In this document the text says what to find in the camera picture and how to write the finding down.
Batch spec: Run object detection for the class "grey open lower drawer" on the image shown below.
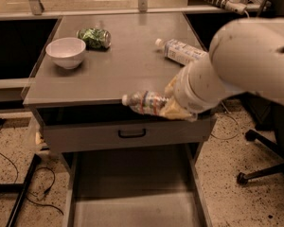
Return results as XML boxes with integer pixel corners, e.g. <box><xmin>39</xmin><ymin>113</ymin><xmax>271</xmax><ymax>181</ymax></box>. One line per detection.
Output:
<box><xmin>62</xmin><ymin>144</ymin><xmax>213</xmax><ymax>227</ymax></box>

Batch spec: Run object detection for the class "grey upper drawer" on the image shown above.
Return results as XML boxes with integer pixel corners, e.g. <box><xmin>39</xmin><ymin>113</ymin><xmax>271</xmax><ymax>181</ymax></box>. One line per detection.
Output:
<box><xmin>42</xmin><ymin>116</ymin><xmax>217</xmax><ymax>153</ymax></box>

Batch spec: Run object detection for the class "black floor cable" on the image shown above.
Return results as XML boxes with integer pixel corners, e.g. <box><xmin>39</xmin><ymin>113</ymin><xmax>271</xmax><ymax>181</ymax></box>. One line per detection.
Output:
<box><xmin>0</xmin><ymin>145</ymin><xmax>64</xmax><ymax>217</ymax></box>

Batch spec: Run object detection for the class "white power strip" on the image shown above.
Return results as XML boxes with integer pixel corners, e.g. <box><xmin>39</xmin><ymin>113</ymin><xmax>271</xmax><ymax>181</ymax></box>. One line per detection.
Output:
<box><xmin>204</xmin><ymin>0</ymin><xmax>247</xmax><ymax>15</ymax></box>

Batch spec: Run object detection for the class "clear plastic water bottle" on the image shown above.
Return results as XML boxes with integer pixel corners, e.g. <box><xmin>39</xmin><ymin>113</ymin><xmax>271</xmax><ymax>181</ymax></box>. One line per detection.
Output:
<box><xmin>121</xmin><ymin>91</ymin><xmax>169</xmax><ymax>116</ymax></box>

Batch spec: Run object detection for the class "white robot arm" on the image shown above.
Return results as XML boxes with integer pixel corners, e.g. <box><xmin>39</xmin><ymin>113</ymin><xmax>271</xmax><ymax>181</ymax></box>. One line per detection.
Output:
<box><xmin>159</xmin><ymin>17</ymin><xmax>284</xmax><ymax>121</ymax></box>

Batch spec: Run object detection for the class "white labelled plastic bottle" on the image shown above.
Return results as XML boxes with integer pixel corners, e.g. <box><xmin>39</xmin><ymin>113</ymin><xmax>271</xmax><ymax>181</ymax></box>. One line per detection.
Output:
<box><xmin>155</xmin><ymin>39</ymin><xmax>207</xmax><ymax>66</ymax></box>

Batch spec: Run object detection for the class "white ceramic bowl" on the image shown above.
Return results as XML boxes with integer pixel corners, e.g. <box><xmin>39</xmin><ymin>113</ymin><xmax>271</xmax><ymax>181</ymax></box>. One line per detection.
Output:
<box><xmin>45</xmin><ymin>37</ymin><xmax>86</xmax><ymax>69</ymax></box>

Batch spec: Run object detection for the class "black floor stand bar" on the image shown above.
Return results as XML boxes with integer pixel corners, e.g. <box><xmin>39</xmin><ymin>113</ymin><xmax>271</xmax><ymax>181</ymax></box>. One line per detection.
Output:
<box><xmin>0</xmin><ymin>154</ymin><xmax>41</xmax><ymax>227</ymax></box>

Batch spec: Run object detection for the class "grey drawer cabinet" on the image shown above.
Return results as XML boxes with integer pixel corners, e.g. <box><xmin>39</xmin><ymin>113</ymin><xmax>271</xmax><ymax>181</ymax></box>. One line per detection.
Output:
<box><xmin>23</xmin><ymin>11</ymin><xmax>229</xmax><ymax>227</ymax></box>

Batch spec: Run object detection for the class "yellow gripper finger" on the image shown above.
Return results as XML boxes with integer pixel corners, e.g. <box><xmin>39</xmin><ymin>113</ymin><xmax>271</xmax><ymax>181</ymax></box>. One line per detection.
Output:
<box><xmin>164</xmin><ymin>76</ymin><xmax>179</xmax><ymax>97</ymax></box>
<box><xmin>159</xmin><ymin>97</ymin><xmax>197</xmax><ymax>122</ymax></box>

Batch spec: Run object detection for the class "black drawer handle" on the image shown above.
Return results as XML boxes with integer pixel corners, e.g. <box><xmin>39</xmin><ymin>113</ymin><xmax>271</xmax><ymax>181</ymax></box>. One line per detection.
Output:
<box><xmin>117</xmin><ymin>129</ymin><xmax>147</xmax><ymax>139</ymax></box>

